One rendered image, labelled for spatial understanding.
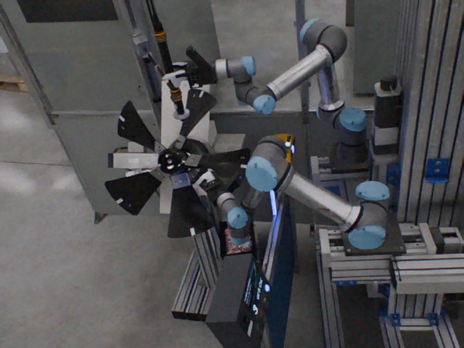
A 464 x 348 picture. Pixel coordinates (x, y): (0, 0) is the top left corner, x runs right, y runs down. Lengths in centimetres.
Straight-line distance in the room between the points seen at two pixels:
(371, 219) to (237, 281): 50
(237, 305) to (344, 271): 66
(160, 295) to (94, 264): 62
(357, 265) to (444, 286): 31
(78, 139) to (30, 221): 107
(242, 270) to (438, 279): 76
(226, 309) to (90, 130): 206
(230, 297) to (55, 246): 251
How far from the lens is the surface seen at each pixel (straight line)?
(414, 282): 188
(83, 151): 341
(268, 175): 152
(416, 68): 165
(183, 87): 240
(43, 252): 383
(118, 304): 322
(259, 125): 278
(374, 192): 173
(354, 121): 210
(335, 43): 187
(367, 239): 164
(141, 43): 243
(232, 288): 150
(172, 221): 210
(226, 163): 205
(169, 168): 209
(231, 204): 180
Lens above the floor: 244
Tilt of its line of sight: 39 degrees down
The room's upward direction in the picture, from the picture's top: 11 degrees counter-clockwise
